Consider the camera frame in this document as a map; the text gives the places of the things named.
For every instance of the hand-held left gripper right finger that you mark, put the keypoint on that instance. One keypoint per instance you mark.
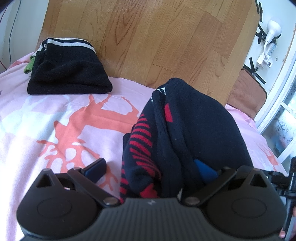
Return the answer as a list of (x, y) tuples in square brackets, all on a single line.
[(205, 171)]

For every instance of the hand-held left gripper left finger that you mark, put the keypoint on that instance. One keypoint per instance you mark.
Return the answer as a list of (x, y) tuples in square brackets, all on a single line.
[(96, 169)]

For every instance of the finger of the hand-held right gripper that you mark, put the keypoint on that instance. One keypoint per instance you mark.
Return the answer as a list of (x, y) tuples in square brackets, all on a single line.
[(277, 175)]

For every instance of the navy red patterned knit sweater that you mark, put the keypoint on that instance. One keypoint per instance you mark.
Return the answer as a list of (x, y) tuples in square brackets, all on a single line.
[(198, 125)]

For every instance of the person's right hand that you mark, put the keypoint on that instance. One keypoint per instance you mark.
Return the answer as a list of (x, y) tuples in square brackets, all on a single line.
[(282, 234)]

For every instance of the pink deer print bed sheet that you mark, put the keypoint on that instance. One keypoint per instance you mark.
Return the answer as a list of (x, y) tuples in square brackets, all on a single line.
[(57, 111)]

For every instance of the brown mesh cushion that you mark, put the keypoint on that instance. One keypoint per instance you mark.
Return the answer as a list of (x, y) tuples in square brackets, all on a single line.
[(247, 95)]

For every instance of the folded black white-striped garment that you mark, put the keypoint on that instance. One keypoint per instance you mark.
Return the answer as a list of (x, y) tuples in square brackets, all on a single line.
[(69, 71)]

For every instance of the black tape strip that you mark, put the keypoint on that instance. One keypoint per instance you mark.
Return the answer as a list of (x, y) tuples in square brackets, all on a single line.
[(262, 36), (256, 75), (254, 68), (259, 10)]

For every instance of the white power strip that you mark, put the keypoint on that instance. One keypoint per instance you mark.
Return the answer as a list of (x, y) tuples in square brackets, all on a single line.
[(266, 54)]

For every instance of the green cloth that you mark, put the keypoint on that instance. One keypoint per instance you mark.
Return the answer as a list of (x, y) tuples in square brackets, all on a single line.
[(29, 66)]

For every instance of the wood-grain headboard panel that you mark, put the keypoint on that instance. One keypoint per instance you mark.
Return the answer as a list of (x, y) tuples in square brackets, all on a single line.
[(161, 41)]

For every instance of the white plug-in lamp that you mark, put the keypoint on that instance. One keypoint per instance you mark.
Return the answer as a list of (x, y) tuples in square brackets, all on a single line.
[(274, 29)]

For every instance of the white window frame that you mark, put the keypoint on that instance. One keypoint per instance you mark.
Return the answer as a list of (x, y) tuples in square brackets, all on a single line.
[(277, 97)]

